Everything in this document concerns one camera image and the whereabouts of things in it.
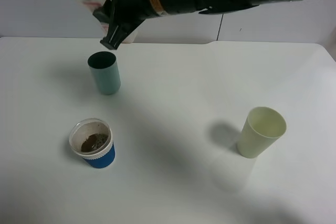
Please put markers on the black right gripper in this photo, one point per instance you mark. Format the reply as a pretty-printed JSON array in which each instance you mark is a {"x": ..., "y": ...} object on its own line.
[{"x": 124, "y": 17}]

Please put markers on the blue sleeved glass cup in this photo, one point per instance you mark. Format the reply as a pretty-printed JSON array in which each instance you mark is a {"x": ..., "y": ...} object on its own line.
[{"x": 91, "y": 139}]

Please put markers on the teal cup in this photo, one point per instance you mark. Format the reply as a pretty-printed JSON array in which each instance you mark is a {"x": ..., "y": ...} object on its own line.
[{"x": 104, "y": 69}]

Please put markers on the pale yellow cup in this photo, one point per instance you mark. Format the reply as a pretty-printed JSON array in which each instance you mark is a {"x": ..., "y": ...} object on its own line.
[{"x": 263, "y": 126}]

